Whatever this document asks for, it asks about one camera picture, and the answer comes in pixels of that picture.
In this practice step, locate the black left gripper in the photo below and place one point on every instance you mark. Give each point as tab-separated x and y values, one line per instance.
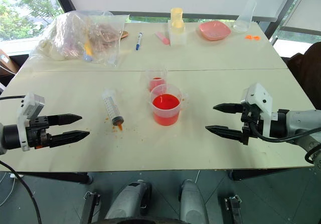
37	131

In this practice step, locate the tall clear plastic cup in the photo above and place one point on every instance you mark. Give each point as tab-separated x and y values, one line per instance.
244	18

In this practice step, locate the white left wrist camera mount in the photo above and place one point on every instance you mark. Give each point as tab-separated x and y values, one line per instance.
30	103

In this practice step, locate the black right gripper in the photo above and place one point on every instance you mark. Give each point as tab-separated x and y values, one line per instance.
253	118

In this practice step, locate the grey robot leg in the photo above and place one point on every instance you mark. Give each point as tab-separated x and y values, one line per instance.
128	201
193	204

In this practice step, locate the black table frame bar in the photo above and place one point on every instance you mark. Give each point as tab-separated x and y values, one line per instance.
263	174
62	176

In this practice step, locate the clear plastic bag with items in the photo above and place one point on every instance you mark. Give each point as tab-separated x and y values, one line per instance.
82	35

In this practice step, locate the beaker with red liquid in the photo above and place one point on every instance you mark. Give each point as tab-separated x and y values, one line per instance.
165	108

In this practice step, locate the cardboard box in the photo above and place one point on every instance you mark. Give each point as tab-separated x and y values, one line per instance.
7	63

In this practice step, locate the blue white marker pen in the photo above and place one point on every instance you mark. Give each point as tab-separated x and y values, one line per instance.
139	41

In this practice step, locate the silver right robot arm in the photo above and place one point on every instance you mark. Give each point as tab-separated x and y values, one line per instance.
298	123

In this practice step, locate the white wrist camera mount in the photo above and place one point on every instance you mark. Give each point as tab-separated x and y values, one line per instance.
258	94
30	103

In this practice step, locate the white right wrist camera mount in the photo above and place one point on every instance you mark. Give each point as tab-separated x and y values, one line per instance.
258	94

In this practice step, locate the pink plastic plate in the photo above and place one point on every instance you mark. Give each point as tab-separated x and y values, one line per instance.
214	30

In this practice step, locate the small orange plastic pieces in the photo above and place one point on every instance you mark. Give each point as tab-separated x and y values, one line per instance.
252	37

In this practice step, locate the black table leg bracket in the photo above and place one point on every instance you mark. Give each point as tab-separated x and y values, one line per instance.
233	209
89	207

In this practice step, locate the dark brown chair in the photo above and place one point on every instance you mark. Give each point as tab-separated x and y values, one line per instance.
306	70

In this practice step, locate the small clear cup red liquid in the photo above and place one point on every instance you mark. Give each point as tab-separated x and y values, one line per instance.
156	82

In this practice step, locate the clear square plastic container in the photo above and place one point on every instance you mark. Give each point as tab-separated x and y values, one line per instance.
177	34

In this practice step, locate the clear plastic syringe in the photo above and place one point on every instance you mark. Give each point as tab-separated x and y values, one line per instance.
111	107

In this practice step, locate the dark rounded robot torso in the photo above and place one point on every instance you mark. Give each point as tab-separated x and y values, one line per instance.
148	221

